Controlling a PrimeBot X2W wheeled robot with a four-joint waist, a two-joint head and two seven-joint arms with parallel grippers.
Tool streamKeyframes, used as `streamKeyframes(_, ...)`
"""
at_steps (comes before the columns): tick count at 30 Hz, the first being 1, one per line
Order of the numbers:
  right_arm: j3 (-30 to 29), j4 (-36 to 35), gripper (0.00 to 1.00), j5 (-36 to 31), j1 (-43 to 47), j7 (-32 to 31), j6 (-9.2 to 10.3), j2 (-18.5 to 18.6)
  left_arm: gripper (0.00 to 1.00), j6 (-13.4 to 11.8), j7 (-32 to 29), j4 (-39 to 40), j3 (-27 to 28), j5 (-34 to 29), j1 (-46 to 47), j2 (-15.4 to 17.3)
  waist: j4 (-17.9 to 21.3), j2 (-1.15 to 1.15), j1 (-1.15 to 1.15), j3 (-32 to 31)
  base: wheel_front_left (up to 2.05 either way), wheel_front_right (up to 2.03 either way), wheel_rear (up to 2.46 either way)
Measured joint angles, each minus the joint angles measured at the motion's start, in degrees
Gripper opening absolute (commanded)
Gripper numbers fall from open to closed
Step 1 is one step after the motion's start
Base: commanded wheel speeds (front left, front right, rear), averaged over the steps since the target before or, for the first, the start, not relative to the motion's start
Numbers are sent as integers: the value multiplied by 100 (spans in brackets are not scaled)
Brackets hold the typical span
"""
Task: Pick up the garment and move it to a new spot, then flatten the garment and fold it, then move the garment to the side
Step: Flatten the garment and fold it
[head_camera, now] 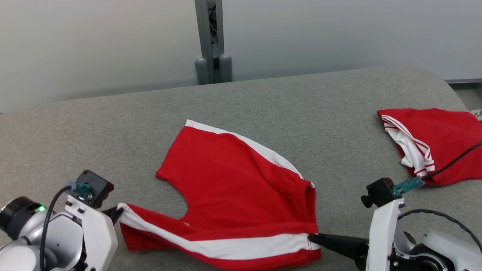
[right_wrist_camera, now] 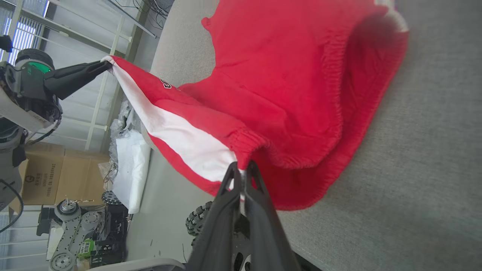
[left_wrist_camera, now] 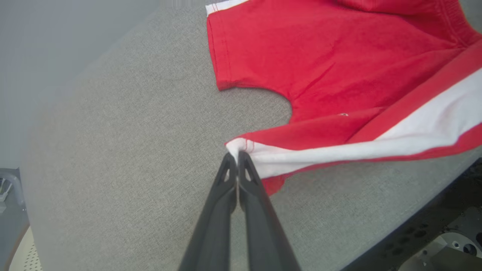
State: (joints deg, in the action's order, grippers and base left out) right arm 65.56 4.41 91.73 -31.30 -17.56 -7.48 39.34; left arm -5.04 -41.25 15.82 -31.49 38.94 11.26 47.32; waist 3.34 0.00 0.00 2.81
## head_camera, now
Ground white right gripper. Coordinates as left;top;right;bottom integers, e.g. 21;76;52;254
308;199;406;271

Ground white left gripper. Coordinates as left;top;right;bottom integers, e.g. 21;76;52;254
66;196;124;271

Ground red shorts white stripes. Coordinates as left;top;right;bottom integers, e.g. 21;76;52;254
117;119;322;271

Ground red basketball jersey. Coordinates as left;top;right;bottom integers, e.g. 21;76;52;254
378;108;482;187

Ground left camera cable teal plug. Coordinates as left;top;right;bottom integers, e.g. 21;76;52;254
40;183;93;271

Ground camera cable teal plug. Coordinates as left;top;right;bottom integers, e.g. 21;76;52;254
392;141;482;196
40;183;93;271

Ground right camera cable teal plug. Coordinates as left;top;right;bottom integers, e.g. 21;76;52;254
392;141;482;196

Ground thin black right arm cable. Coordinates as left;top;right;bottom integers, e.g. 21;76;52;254
398;209;482;253

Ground grey partition post with feet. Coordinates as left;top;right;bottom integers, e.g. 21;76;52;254
194;0;233;85

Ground grey partition base rail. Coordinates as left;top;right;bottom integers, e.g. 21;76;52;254
445;78;482;91

